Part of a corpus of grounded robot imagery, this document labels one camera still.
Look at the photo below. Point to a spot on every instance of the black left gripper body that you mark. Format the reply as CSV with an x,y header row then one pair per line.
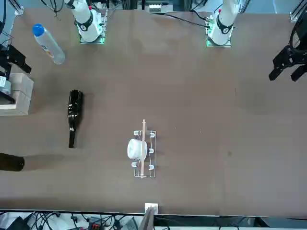
x,y
301,54

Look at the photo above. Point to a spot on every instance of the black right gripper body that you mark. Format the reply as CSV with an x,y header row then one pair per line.
x,y
3,56

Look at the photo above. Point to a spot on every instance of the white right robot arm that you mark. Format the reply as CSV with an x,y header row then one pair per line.
x,y
84,21

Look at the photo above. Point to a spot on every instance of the clear plastic bottle blue cap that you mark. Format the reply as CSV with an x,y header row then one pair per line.
x,y
48,43

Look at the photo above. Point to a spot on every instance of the dark green glass bottle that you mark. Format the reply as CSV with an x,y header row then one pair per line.
x,y
74,112

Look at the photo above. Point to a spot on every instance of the brown glass bottle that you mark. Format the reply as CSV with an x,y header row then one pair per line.
x,y
10,162

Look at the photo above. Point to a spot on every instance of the wooden block stand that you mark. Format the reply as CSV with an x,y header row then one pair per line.
x,y
22,95

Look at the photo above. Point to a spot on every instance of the white power strip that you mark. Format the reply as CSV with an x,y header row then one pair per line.
x,y
154,8

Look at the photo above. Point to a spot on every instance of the white cup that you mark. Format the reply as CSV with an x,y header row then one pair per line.
x,y
134,149

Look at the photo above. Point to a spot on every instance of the grey power adapter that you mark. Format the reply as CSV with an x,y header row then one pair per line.
x,y
130,224

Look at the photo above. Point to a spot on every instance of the aluminium corner bracket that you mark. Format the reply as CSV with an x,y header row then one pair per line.
x,y
19,9
296,15

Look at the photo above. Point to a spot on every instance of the aluminium camera post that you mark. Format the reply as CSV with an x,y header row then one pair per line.
x,y
149,215

